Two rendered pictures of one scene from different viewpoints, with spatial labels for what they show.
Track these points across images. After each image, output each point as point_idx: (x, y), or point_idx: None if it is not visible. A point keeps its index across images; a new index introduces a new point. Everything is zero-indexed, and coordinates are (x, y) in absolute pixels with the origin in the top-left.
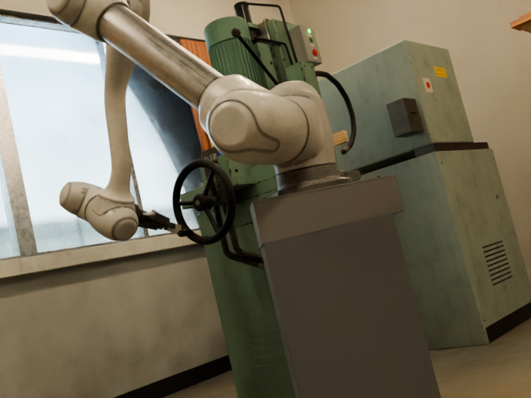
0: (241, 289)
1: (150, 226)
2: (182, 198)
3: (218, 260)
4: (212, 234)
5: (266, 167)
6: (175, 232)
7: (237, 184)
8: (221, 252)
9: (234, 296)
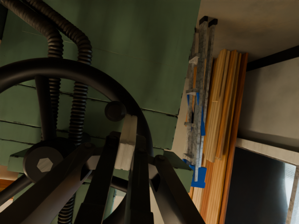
0: (140, 17)
1: (146, 184)
2: (185, 185)
3: (163, 73)
4: (154, 112)
5: (3, 157)
6: (128, 121)
7: (10, 156)
8: (151, 81)
9: (159, 13)
